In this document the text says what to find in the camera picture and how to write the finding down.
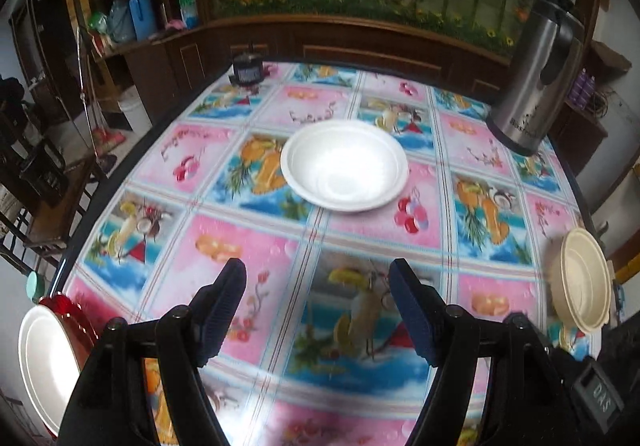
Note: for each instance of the green packet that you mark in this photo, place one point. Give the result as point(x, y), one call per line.
point(98, 23)

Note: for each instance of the cardboard box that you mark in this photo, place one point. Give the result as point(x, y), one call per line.
point(610, 56)

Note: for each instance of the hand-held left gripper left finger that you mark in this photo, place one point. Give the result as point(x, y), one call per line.
point(220, 316)

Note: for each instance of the white plate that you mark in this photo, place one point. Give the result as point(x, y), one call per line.
point(47, 366)

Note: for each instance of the fruit print tablecloth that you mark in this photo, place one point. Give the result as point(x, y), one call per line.
point(260, 236)

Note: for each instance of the small pink item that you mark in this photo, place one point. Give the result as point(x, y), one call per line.
point(175, 25)

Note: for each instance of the mop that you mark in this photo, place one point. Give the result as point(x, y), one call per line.
point(107, 140)

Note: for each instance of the green white bottle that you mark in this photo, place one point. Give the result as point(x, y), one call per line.
point(187, 8)

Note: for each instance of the cream embossed plastic bowl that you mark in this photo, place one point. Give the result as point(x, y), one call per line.
point(582, 276)

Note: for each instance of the red ribbed plastic plate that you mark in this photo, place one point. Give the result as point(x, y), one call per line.
point(67, 313)

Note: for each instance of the purple bottles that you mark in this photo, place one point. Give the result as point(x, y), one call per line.
point(582, 88)

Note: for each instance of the stainless steel thermos jug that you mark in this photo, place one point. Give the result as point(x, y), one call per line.
point(535, 75)

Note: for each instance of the white plastic bucket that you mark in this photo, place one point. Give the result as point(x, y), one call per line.
point(134, 108)

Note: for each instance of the dark wooden chair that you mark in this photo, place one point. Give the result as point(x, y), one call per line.
point(55, 196)

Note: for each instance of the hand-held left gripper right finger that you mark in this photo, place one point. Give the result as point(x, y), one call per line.
point(415, 316)

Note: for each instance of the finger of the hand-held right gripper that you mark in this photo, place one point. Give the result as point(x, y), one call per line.
point(612, 341)

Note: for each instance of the white foam bowl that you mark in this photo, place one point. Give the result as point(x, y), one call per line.
point(345, 165)

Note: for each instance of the grey blue plastic bag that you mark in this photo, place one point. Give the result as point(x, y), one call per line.
point(121, 23)

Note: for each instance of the blue plastic jug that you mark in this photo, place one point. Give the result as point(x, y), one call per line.
point(142, 13)

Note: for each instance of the small black pot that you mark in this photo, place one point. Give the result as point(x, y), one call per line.
point(247, 68)

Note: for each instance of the teal round lid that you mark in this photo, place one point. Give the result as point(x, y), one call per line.
point(34, 286)

